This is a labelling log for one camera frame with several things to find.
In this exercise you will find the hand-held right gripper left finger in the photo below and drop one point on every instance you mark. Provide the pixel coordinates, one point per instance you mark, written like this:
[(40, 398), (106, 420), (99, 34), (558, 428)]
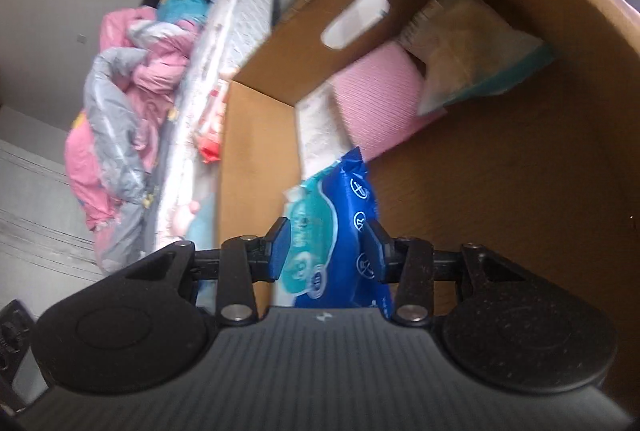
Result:
[(277, 251)]

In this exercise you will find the large brown cardboard box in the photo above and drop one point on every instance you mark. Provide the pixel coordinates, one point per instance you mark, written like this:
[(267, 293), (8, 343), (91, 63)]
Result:
[(500, 161)]

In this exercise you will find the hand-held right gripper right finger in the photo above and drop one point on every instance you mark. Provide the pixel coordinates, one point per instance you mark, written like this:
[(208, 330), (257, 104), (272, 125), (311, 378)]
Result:
[(375, 256)]

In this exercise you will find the blue white packet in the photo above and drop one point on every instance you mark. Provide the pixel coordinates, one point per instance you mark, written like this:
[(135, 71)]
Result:
[(350, 211)]

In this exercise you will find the pink wet wipes packet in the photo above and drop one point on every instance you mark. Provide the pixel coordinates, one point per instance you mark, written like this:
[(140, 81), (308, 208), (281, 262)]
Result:
[(212, 126)]

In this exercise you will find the pink grey duvet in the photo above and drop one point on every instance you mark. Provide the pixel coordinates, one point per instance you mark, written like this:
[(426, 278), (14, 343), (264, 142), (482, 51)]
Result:
[(115, 136)]

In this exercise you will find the light blue tissue packet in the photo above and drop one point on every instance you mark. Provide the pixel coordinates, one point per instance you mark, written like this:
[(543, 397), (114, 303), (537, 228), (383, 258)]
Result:
[(465, 51)]

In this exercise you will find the bed with grey sheet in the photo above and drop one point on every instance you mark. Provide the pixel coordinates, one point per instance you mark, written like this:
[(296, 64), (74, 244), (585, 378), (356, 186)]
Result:
[(220, 46)]

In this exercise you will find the white tissue packet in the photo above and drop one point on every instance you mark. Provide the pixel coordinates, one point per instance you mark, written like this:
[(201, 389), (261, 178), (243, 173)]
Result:
[(320, 131)]

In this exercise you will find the teal wipes packet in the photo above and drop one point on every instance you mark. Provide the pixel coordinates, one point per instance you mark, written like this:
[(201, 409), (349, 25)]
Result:
[(310, 221)]

